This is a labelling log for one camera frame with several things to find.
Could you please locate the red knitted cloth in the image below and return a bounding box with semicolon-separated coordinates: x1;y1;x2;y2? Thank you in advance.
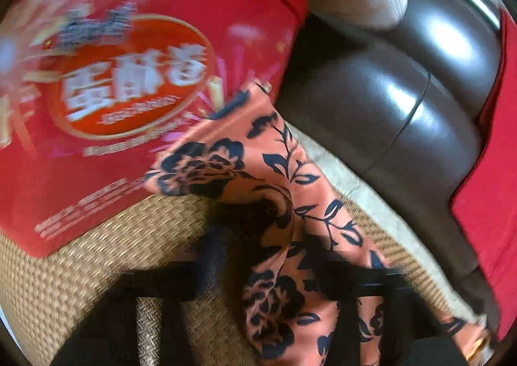
450;11;516;339

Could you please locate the orange floral satin garment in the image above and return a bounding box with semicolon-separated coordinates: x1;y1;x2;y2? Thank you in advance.
144;82;487;365

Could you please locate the woven rattan bed mat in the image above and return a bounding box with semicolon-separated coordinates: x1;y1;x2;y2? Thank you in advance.
1;131;486;365

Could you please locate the dark brown leather headboard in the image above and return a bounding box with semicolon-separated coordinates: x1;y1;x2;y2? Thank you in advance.
277;0;502;330

